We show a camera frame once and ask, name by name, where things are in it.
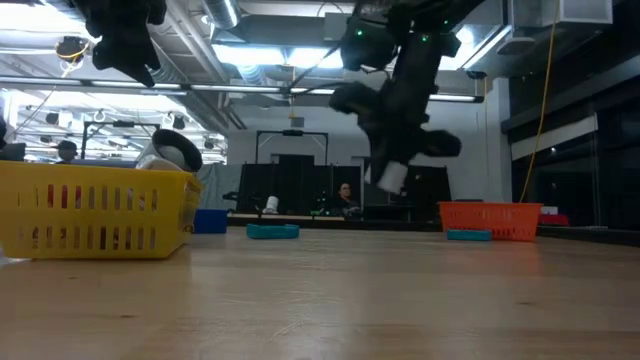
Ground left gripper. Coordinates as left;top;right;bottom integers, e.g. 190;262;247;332
74;0;169;89

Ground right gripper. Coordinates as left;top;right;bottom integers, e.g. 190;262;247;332
329;33;462;187

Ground teal framed digital clock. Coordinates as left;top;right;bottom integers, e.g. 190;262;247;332
246;223;301;240
446;228;493;242

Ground yellow plastic basket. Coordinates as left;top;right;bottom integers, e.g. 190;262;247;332
0;160;204;260

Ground person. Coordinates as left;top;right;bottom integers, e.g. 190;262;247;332
332;182;362;219
55;139;80;165

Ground black partition panels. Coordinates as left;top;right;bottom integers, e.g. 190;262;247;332
237;154;454;222

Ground orange plastic basket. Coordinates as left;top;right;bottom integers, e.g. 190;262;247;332
438;201;544;243

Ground grey cloth cover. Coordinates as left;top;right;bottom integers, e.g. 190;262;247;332
197;163;244;211

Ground dark blue block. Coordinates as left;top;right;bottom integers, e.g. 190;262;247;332
193;208;229;235

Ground ceiling cable reel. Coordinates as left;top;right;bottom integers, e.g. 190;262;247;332
54;35;91;64

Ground white dome security camera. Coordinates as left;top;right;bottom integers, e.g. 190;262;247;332
135;128;204;174

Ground black gantry frame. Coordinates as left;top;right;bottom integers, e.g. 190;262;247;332
254;129;330;166

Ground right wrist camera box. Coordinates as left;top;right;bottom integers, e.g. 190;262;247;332
339;14;399;71

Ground silver ceiling duct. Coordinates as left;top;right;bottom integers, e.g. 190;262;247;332
202;0;242;30

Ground yellow hanging cable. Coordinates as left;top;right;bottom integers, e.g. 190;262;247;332
518;0;561;204

